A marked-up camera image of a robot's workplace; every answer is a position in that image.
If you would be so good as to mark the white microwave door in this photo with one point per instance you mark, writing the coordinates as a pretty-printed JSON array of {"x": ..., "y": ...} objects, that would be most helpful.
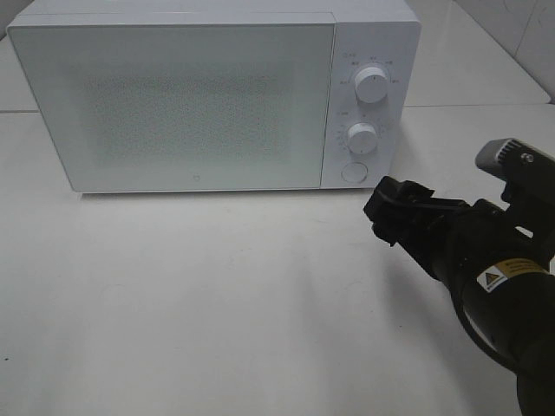
[{"x": 160, "y": 107}]

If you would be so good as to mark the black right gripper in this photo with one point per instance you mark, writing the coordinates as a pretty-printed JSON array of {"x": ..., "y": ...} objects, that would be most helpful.
[{"x": 501, "y": 287}]

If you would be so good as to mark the white round knob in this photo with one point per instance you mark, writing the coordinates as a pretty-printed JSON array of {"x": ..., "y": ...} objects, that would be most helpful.
[
  {"x": 361, "y": 138},
  {"x": 371, "y": 83}
]

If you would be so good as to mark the white microwave oven body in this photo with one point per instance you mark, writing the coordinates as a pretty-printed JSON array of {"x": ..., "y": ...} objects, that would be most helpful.
[{"x": 387, "y": 32}]

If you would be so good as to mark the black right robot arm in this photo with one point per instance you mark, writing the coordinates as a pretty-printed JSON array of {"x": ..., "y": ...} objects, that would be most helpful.
[{"x": 535, "y": 391}]

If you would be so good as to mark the white round door button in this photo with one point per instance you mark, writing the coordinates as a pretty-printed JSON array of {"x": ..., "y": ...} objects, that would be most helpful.
[{"x": 354, "y": 173}]

